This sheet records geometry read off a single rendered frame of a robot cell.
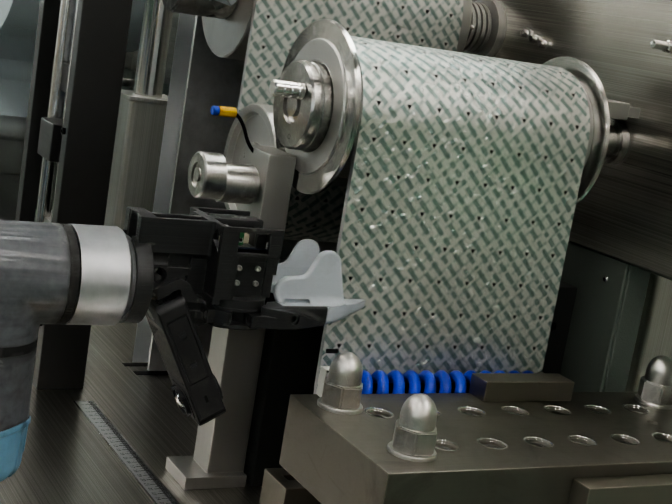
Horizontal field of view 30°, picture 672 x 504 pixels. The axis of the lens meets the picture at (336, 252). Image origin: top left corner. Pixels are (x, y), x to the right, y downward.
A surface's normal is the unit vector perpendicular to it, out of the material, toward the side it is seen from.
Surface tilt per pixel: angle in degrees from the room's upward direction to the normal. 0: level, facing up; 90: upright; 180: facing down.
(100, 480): 0
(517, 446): 0
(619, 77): 90
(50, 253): 53
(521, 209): 90
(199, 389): 91
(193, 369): 91
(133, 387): 0
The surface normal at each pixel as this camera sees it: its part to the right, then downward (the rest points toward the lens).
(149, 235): 0.46, 0.25
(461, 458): 0.16, -0.97
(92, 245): 0.43, -0.53
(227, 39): -0.87, -0.05
